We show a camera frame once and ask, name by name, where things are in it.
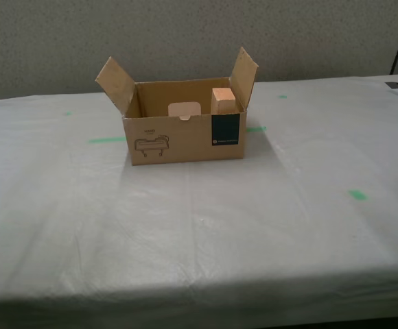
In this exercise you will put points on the brown cardboard box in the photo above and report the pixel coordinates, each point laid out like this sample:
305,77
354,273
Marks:
178,144

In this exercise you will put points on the light wooden block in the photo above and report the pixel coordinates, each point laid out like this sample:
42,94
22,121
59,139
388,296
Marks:
223,99

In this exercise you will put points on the white plastic table sheet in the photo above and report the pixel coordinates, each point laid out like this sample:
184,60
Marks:
199,240

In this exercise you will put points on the green tape mark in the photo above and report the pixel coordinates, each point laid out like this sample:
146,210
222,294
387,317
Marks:
67,113
282,96

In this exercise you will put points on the grey fabric cubicle partition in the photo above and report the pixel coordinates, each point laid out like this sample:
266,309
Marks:
185,27

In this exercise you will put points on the small black flat object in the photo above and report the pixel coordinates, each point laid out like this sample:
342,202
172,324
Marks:
395,85

